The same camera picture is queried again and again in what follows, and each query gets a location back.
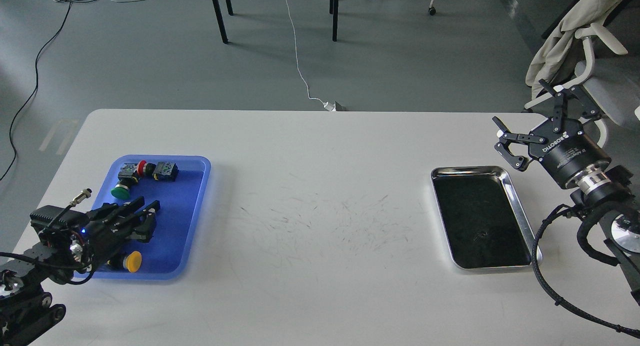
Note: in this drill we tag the blue plastic tray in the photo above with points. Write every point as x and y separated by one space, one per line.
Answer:
166 255

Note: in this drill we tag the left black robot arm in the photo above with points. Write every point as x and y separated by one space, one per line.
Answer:
27 311

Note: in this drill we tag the black table leg rear left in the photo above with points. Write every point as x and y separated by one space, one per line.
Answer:
229 7

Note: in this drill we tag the black table leg right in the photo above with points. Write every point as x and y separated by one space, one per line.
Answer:
334 12

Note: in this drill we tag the black table leg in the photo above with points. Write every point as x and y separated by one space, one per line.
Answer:
220 22
229 7
334 12

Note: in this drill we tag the red push button switch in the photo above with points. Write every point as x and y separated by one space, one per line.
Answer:
161 171

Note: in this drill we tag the green push button switch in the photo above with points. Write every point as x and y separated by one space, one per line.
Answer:
122 189

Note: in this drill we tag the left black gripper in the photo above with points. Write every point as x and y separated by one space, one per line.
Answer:
89 240

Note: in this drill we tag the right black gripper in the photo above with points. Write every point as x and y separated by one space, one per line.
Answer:
567 153

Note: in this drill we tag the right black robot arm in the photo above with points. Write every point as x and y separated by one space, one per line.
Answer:
603 201

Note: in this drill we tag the beige cloth on chair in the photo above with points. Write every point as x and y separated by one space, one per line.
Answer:
551 62

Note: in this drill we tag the stainless steel tray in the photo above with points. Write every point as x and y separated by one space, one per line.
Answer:
485 226

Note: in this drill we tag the yellow push button switch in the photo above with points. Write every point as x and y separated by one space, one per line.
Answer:
125 262

